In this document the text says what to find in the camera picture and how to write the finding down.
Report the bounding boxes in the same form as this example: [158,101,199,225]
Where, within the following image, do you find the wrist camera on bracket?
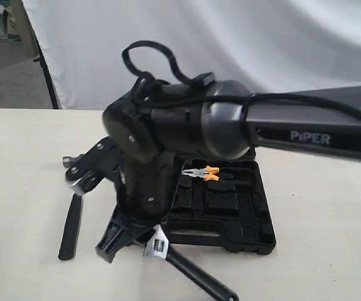
[62,137,126,196]

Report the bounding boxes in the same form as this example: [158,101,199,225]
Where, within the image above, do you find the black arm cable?
[121,40,361,139]

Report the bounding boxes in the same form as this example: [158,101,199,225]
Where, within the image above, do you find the adjustable wrench black handle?
[143,224,239,300]

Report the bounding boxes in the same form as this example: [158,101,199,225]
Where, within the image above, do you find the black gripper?
[95,151,183,263]

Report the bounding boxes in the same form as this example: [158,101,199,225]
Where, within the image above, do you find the steel claw hammer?
[57,154,89,261]

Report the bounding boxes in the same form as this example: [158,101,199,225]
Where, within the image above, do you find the black backdrop stand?
[28,21,60,110]

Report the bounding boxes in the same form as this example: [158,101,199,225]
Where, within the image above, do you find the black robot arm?
[96,78,361,261]

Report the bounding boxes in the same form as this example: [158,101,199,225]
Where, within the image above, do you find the black plastic tool case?
[162,149,276,255]

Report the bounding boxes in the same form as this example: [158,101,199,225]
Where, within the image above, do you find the white backdrop cloth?
[24,1,361,110]

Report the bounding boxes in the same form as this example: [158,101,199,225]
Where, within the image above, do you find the orange handled pliers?
[181,166,220,181]

